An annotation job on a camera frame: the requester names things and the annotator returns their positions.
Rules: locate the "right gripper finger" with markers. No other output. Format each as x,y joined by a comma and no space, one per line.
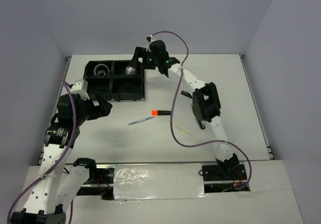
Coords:
148,64
138,53

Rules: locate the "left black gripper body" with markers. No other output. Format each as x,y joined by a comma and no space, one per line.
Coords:
87,111

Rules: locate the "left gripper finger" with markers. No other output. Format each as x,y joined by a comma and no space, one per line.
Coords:
102,110
98,99

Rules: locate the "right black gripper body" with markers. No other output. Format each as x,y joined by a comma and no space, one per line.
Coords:
149,56

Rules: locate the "small clear tape roll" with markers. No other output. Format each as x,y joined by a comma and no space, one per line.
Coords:
102,72

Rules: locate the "large clear tape roll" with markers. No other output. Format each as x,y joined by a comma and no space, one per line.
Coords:
100,67

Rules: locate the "blue ballpoint pen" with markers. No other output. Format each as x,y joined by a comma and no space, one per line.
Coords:
141,120

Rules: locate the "yellow thin pen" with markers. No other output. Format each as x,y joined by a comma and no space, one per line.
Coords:
173,125

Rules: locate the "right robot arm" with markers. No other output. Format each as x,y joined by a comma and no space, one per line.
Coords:
206,106

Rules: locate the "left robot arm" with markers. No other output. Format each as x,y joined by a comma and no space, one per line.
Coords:
50,197

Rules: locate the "black four-compartment organizer tray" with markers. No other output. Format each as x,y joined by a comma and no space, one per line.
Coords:
117,85

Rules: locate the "orange highlighter marker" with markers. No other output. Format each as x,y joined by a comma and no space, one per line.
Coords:
161,112

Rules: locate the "pink highlighter marker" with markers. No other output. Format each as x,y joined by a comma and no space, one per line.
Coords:
187,94

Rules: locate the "blue highlighter marker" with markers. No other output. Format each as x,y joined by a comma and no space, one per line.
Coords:
201,125

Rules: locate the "silver foil covered panel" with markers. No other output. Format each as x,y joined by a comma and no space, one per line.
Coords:
158,181

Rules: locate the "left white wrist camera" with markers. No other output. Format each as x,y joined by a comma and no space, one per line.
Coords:
80,88

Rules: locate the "metal mounting rail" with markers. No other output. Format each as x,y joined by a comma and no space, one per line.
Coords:
109,165

